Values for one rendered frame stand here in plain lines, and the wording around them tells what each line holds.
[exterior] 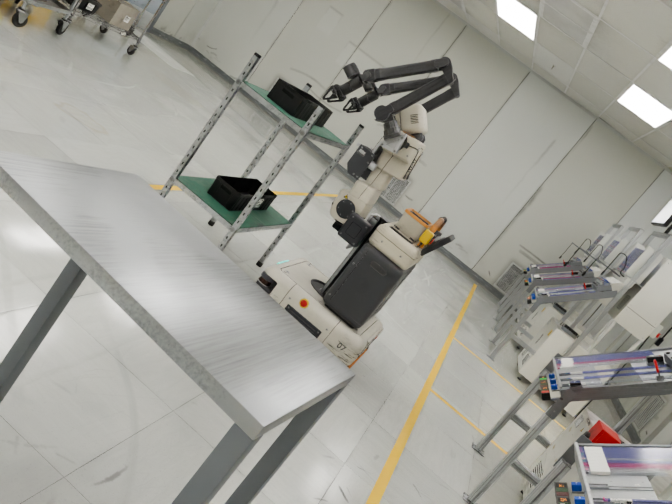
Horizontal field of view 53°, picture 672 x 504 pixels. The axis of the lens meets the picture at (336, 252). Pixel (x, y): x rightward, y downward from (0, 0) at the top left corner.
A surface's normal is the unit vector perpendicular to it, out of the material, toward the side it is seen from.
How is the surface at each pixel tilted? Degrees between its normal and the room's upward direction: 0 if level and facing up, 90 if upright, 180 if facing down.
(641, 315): 90
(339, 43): 90
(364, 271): 90
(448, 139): 90
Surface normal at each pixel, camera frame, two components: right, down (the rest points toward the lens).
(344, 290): -0.25, 0.07
